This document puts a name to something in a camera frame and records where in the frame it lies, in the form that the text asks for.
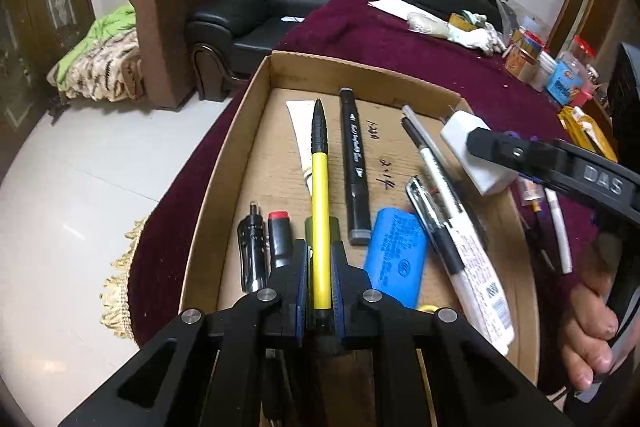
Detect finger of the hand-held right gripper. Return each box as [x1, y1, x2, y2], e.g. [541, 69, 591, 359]
[465, 128, 568, 180]

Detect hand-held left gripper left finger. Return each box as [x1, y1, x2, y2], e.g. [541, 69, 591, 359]
[57, 238, 308, 427]

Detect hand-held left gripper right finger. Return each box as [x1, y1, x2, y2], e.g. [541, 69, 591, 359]
[330, 239, 573, 427]

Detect white charger adapter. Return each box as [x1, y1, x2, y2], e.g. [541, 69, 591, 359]
[440, 109, 520, 198]

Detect green marker tube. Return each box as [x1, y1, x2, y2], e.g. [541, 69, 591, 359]
[304, 216, 342, 258]

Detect yellow black mechanical pencil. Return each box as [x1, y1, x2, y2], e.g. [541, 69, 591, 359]
[306, 98, 335, 333]

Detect cardboard box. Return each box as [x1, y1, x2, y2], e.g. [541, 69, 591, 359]
[177, 50, 542, 427]

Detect person's right hand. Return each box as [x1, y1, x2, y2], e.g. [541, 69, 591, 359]
[559, 244, 622, 392]

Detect yellow flat box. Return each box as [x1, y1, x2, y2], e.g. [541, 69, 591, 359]
[557, 106, 618, 164]

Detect black stick with red tip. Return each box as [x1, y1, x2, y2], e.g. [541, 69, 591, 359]
[267, 209, 294, 270]

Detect clear black click pen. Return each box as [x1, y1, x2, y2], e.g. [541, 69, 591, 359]
[237, 201, 267, 293]

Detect blue battery pack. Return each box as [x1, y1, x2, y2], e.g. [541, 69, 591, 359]
[362, 207, 431, 308]

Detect grey marker pen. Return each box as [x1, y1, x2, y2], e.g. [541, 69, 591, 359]
[401, 105, 488, 248]

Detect thin black pen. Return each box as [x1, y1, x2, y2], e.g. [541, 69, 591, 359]
[520, 207, 557, 272]

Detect blue printed box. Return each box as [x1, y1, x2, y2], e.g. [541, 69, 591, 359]
[546, 58, 585, 106]

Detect clear plastic jar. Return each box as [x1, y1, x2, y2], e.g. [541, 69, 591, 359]
[530, 52, 558, 92]

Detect chrome clip pen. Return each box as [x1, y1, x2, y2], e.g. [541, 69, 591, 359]
[405, 175, 446, 233]

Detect black pen with white label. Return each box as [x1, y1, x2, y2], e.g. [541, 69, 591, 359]
[403, 118, 465, 275]

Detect white work gloves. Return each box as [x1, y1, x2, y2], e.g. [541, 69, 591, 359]
[447, 24, 507, 56]

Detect white labelled tube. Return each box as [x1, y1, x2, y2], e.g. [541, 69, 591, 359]
[442, 214, 517, 356]

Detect red lid clear jar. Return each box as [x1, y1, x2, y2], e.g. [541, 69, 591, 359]
[570, 35, 599, 70]

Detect dark grey pouch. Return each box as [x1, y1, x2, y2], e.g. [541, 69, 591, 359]
[496, 0, 523, 46]

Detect thick black marker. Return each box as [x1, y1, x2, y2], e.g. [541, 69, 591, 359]
[339, 88, 372, 246]

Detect maroon tablecloth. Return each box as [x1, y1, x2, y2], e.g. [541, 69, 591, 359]
[100, 0, 616, 408]

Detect white paper sheet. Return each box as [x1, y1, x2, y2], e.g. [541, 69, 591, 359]
[367, 0, 426, 22]

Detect brown armchair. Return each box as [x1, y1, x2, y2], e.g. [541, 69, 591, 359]
[125, 0, 255, 110]

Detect green blanket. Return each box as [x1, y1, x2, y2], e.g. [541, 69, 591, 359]
[54, 4, 138, 90]

